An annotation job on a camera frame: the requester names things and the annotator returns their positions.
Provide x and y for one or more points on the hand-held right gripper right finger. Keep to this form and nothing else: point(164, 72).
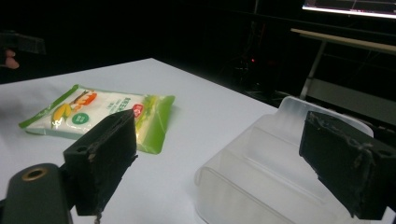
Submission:
point(348, 168)

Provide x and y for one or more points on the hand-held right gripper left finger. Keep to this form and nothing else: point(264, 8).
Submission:
point(102, 161)

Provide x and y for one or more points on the green and white food packet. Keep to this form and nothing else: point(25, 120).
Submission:
point(102, 109)

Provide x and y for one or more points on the translucent plastic container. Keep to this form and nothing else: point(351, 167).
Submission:
point(264, 174)

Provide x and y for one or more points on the white metal-legged table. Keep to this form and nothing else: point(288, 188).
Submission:
point(345, 68)

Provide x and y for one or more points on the computer monitor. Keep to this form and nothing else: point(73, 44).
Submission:
point(350, 7)

